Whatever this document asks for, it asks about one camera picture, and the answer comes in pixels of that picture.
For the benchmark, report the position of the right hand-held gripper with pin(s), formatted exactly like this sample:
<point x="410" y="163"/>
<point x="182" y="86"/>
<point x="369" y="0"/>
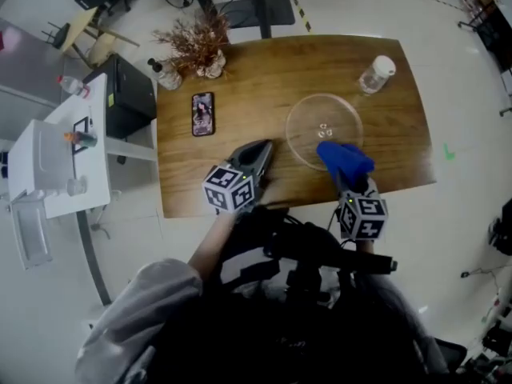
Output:
<point x="366" y="218"/>

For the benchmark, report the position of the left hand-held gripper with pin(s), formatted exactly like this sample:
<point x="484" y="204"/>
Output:
<point x="224" y="186"/>

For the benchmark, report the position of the clear glass plate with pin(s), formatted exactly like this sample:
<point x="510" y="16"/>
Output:
<point x="312" y="130"/>

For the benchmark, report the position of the blue cloth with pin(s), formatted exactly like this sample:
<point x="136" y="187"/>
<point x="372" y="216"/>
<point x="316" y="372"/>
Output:
<point x="346" y="160"/>

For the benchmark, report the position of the person's left forearm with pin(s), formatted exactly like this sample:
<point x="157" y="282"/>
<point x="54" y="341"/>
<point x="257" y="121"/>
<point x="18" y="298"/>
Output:
<point x="210" y="242"/>

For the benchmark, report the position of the person's right forearm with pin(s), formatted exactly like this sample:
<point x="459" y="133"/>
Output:
<point x="365" y="246"/>

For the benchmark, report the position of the black smartphone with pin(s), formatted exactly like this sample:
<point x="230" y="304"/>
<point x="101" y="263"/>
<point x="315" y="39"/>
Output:
<point x="203" y="114"/>

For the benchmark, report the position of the black chest harness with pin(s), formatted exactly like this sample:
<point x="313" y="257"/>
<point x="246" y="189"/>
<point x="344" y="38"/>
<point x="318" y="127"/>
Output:
<point x="296" y="254"/>

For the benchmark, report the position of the clear bottle with black cap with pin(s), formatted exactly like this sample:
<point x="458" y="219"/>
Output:
<point x="166" y="76"/>

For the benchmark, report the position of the dried brown plant in vase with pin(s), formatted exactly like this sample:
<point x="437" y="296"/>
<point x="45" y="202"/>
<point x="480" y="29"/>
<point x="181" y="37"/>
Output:
<point x="198" y="46"/>

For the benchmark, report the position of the black floor equipment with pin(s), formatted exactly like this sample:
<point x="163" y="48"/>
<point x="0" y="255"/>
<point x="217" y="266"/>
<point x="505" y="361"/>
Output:
<point x="502" y="230"/>

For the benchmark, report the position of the clear jar with white lid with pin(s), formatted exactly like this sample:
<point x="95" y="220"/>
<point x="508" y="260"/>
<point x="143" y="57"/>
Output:
<point x="376" y="76"/>

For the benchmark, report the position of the black cabinet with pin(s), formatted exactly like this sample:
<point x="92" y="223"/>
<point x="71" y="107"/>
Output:
<point x="128" y="94"/>

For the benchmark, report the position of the black monitor stand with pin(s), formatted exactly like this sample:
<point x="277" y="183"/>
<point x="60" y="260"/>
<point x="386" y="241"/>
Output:
<point x="264" y="6"/>

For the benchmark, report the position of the black office chair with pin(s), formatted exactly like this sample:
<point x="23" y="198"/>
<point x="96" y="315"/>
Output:
<point x="452" y="354"/>

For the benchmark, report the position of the white side table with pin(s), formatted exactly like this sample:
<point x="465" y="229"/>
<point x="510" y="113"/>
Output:
<point x="94" y="166"/>

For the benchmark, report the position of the dark bottle with orange cap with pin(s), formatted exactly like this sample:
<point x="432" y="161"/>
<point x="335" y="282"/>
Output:
<point x="82" y="138"/>

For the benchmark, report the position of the black framed tablet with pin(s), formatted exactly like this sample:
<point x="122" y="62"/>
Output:
<point x="82" y="124"/>

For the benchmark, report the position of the clear glass cup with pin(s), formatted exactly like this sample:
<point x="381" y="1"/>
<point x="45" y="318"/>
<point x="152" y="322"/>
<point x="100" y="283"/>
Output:
<point x="77" y="185"/>

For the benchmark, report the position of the curved black table leg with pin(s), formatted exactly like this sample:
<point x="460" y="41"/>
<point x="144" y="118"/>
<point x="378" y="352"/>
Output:
<point x="94" y="262"/>

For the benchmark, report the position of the water bottle with red cap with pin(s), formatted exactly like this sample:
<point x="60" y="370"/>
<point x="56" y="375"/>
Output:
<point x="72" y="85"/>

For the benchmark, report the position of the light wooden chair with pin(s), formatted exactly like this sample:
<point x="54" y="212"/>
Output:
<point x="94" y="34"/>

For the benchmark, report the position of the person's gray sweatshirt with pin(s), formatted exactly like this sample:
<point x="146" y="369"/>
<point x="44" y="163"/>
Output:
<point x="132" y="318"/>

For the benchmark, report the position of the black stool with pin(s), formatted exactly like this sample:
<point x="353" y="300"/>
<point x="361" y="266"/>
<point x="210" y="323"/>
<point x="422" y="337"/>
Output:
<point x="60" y="34"/>

